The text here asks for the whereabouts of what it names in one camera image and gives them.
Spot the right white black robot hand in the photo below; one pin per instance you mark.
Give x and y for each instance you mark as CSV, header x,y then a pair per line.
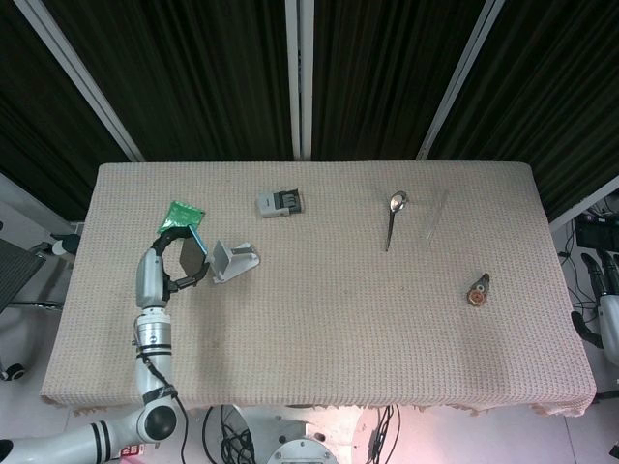
x,y
610,319

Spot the gray screwdriver bit box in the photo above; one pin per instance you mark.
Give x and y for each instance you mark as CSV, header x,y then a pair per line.
x,y
278,204

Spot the white phone stand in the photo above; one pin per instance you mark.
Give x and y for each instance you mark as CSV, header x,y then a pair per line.
x,y
232,266

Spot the white frame rail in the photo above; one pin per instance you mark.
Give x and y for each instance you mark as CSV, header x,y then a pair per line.
x,y
29,203
585,203

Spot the red printed cardboard box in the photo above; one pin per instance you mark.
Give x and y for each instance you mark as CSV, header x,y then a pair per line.
x,y
130,451

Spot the metal spoon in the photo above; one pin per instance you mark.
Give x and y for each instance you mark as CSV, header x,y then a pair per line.
x,y
397,200

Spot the black smartphone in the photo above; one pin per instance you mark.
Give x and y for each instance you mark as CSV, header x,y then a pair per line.
x,y
192,256

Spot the green foil packet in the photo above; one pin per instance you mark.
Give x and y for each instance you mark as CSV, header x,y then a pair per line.
x,y
181,215

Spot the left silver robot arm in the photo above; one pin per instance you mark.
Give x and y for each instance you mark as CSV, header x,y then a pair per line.
x,y
152,333

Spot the dark ribbed plastic panel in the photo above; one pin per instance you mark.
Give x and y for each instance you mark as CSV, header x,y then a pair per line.
x,y
17,270

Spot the white frame post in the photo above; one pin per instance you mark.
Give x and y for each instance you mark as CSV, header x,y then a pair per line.
x,y
77,72
292,72
459,72

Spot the beige waffle tablecloth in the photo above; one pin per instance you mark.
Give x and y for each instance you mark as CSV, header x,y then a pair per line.
x,y
329,314

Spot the gray round robot base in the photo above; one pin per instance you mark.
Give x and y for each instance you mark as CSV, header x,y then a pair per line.
x,y
300,452

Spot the black pleated curtain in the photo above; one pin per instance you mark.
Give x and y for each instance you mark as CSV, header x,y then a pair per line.
x,y
193,72

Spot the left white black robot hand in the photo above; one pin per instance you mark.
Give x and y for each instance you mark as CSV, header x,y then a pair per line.
x,y
150,280

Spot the brown correction tape dispenser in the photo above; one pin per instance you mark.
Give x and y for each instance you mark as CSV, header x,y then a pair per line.
x,y
479,292

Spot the small white black device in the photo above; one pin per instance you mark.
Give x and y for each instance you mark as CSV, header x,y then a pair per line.
x,y
65,245

